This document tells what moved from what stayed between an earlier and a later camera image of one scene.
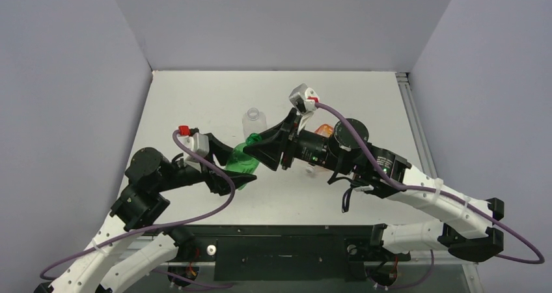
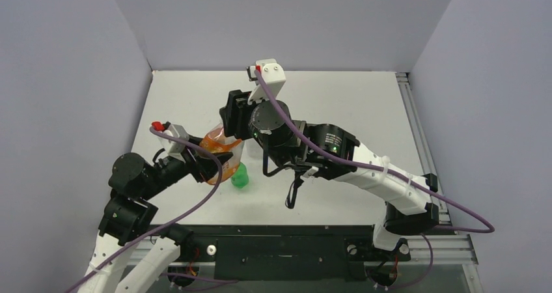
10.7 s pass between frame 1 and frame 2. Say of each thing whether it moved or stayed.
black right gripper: moved
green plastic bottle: moved
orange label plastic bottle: moved
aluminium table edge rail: stayed
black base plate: stayed
